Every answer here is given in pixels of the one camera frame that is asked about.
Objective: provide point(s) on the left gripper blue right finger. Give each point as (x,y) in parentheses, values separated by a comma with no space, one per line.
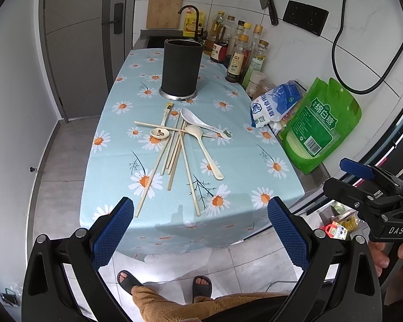
(291,231)

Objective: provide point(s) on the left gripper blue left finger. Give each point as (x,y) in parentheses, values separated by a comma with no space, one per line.
(108,230)

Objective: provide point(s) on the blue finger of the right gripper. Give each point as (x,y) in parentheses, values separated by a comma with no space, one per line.
(356,169)

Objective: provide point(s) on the wooden chopstick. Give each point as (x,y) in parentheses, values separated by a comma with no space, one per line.
(175,159)
(151,177)
(190,182)
(173,153)
(168,151)
(157,126)

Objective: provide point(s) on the cream plastic spoon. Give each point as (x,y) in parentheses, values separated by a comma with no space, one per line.
(198,134)

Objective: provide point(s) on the white ceramic spoon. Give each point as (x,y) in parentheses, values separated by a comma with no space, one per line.
(192,119)

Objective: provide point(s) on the small patterned ceramic spoon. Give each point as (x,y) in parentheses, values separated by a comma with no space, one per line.
(161,133)

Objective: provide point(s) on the person's right hand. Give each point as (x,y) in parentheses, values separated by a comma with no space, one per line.
(380,259)

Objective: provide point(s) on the left foot black slipper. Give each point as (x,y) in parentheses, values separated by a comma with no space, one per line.
(127,281)

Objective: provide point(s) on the foot black slipper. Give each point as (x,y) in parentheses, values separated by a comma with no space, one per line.
(127,281)
(201,288)

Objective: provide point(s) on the green sugar bag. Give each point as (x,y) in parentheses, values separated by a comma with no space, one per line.
(326,116)

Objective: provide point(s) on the brown trouser leg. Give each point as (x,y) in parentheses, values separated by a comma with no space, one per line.
(154,307)

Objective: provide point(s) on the blue white salt bag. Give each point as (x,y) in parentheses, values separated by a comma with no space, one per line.
(273,105)

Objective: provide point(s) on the right foot black slipper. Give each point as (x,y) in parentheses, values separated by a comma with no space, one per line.
(201,288)

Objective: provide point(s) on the blue daisy tablecloth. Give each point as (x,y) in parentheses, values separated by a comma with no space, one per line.
(253,163)

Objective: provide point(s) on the white lid spice jar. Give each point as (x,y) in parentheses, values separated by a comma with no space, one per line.
(255,79)

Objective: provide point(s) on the soy sauce bottle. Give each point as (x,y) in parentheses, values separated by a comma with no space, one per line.
(238,59)

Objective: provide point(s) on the red label sauce bottle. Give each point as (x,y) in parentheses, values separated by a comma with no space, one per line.
(220,45)

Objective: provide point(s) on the yellow cap clear bottle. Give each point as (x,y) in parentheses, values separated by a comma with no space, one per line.
(247,30)

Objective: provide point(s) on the clear vinegar bottle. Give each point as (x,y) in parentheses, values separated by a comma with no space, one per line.
(229,27)

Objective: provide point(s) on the cooking oil bottle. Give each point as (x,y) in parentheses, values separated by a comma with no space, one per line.
(212,32)

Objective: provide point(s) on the black cylindrical utensil holder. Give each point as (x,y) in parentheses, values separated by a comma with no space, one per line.
(182,60)

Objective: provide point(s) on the black sink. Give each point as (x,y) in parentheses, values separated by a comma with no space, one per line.
(161,38)

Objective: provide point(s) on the yellow dish soap bottle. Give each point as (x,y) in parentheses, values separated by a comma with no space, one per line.
(190,24)

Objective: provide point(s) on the grey door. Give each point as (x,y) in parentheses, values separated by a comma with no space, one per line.
(83,57)

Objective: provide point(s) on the black faucet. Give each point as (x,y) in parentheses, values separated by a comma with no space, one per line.
(182,10)

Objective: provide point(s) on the wooden cutting board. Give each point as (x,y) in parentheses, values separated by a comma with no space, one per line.
(163,14)

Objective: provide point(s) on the black wall outlet panel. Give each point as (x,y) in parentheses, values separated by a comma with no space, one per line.
(306,17)

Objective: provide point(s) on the black door handle lock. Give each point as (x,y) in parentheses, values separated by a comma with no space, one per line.
(117,21)

